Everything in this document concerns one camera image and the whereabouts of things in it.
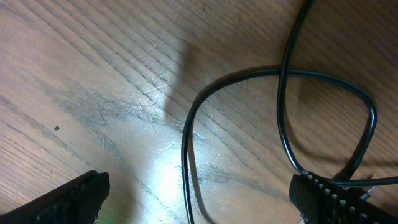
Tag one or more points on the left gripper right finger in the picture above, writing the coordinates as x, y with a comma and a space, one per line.
319, 201

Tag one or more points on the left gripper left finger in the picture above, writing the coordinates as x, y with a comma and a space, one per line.
78, 201

